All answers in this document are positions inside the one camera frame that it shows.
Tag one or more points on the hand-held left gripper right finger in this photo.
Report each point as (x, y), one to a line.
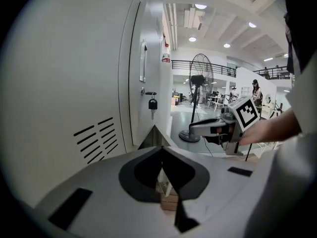
(223, 195)

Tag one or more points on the grey ceiling air duct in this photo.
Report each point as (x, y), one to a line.
(193, 18)

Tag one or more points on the black key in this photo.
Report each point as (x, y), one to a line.
(152, 104)

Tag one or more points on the red white wall sign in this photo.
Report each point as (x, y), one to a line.
(166, 56)

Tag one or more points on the person's right hand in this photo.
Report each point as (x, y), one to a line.
(220, 135)

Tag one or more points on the grey metal locker cabinet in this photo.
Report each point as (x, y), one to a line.
(62, 71)

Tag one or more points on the black balcony railing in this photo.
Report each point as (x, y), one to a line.
(210, 68)

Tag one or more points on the white work table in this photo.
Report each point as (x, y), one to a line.
(215, 100)

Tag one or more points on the black pedestal fan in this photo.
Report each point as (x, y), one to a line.
(198, 79)

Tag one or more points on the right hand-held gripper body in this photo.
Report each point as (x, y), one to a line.
(245, 113)

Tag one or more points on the person's black shirt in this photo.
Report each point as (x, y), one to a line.
(302, 21)

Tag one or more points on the round ceiling light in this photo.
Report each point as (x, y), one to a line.
(200, 6)
(252, 25)
(227, 45)
(192, 39)

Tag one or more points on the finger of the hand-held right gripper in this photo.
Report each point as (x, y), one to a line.
(203, 128)

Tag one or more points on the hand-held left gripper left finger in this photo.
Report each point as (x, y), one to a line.
(104, 172)

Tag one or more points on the person's right forearm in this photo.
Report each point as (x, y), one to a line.
(272, 128)

